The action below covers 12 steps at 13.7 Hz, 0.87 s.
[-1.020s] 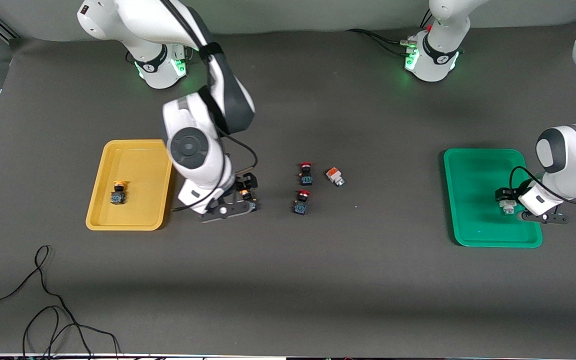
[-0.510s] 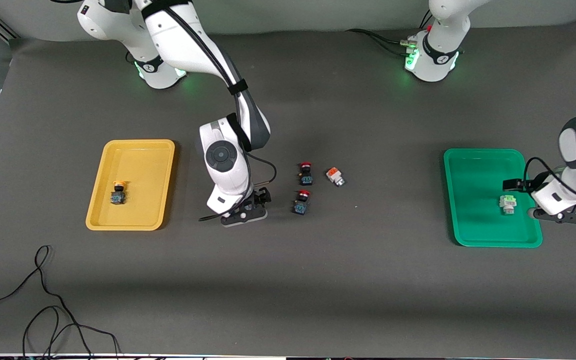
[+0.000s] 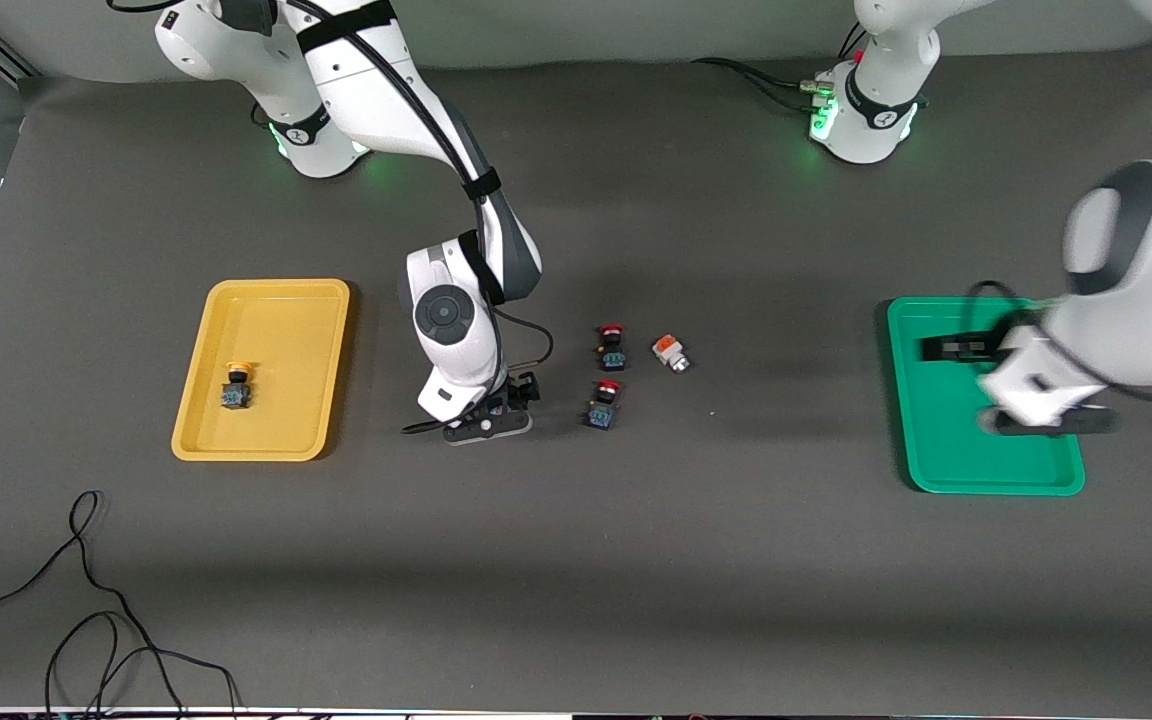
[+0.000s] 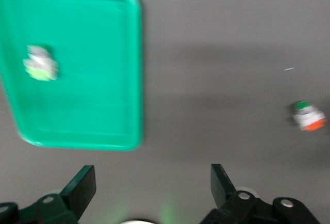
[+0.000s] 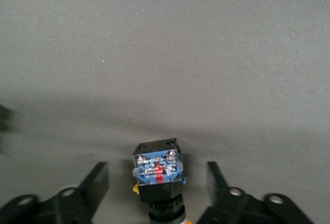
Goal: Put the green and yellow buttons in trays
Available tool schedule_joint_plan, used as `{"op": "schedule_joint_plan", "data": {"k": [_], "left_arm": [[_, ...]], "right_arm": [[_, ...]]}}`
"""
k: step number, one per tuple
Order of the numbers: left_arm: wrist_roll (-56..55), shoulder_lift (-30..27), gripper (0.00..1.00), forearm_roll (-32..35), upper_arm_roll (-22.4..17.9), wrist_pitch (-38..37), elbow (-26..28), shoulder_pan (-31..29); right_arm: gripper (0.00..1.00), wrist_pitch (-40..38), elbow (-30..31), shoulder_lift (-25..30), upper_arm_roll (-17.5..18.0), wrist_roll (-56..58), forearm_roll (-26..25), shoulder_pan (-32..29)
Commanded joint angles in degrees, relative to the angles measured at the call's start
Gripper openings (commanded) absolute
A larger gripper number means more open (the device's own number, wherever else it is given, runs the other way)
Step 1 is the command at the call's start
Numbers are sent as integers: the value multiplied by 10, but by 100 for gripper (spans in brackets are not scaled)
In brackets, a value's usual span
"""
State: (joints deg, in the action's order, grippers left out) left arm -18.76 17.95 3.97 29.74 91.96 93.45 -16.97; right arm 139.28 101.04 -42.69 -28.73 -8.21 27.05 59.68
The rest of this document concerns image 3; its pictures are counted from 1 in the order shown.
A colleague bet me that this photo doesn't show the orange white push button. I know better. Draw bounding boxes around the orange white push button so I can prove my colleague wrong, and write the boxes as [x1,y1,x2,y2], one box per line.
[651,333,694,375]

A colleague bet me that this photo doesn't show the yellow push button switch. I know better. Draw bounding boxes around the yellow push button switch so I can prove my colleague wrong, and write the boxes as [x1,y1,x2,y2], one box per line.
[219,360,255,411]

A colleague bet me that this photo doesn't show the green plastic tray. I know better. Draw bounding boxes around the green plastic tray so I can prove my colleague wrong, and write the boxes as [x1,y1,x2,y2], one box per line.
[886,296,1087,497]

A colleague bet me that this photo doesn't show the yellow plastic tray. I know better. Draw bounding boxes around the yellow plastic tray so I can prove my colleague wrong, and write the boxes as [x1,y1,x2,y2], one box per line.
[171,278,352,463]

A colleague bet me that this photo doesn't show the dark grey table mat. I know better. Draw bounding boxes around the dark grey table mat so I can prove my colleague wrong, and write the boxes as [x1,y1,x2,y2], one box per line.
[0,45,1152,713]

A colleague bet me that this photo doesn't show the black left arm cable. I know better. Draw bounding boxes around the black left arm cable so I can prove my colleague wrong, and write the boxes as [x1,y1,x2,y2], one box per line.
[966,140,1152,411]

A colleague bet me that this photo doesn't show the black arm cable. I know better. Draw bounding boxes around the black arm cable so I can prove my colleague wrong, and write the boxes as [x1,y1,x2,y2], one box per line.
[966,140,1152,411]
[106,0,555,434]

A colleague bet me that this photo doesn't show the red push button switch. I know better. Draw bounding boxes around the red push button switch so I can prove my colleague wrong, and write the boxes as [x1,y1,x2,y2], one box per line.
[596,322,632,373]
[586,378,624,431]

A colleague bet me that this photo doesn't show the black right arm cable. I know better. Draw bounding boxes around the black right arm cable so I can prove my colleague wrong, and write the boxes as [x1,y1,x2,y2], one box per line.
[106,0,555,434]

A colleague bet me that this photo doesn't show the black left base cable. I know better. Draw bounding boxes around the black left base cable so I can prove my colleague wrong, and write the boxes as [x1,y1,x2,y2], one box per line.
[691,20,872,113]

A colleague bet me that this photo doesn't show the thin black coiled cable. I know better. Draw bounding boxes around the thin black coiled cable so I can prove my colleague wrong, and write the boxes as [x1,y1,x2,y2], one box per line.
[44,610,242,720]

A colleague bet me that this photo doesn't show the thin black looped cable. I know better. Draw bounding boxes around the thin black looped cable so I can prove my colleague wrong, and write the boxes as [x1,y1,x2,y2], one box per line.
[0,490,187,720]

